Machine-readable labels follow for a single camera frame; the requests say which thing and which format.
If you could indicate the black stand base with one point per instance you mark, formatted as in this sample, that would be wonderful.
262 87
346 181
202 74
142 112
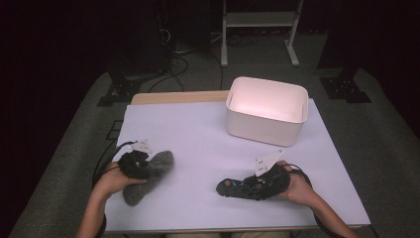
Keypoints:
120 91
345 89

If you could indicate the white plastic bin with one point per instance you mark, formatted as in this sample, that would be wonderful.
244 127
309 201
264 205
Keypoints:
264 129

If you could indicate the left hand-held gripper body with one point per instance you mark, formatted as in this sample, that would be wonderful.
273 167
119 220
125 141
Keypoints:
133 163

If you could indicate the white table mat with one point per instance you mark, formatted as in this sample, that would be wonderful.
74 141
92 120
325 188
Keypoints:
198 132

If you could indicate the person's right hand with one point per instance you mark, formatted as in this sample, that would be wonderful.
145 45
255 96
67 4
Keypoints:
298 191

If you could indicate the black equipment cabinet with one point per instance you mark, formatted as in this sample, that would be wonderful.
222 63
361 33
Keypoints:
142 39

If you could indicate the grey fluffy cloth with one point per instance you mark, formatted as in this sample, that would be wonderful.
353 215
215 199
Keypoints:
158 163

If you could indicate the person's left hand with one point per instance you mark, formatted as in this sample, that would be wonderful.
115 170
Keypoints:
114 181

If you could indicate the white metal stand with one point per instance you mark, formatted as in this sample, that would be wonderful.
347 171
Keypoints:
261 19

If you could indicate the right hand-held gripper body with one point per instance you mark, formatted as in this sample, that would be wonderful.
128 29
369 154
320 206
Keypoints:
277 181

